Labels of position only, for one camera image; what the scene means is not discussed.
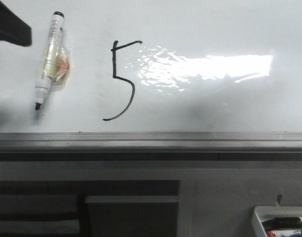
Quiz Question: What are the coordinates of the dark cabinet with white edge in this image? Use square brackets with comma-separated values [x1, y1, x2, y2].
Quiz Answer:
[85, 196, 179, 237]

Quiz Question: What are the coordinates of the black marker in tray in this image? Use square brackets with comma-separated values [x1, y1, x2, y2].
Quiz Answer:
[262, 217, 302, 231]

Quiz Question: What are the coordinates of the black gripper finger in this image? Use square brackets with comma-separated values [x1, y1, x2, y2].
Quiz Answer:
[0, 1, 32, 46]

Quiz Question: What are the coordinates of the metal tray hook left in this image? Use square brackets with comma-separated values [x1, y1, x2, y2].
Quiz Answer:
[275, 195, 283, 206]

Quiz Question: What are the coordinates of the red-capped marker in tray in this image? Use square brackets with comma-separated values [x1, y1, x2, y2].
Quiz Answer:
[266, 229, 302, 237]

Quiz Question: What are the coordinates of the white black-tipped whiteboard marker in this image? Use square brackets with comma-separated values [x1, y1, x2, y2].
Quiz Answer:
[35, 11, 71, 111]

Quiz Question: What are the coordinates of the white marker tray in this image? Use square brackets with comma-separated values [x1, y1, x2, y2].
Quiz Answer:
[251, 206, 302, 237]

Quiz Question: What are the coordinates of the grey aluminium whiteboard frame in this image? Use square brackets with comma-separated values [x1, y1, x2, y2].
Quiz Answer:
[0, 132, 302, 161]

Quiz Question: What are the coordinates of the white whiteboard surface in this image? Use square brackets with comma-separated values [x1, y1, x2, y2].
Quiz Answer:
[0, 0, 302, 133]

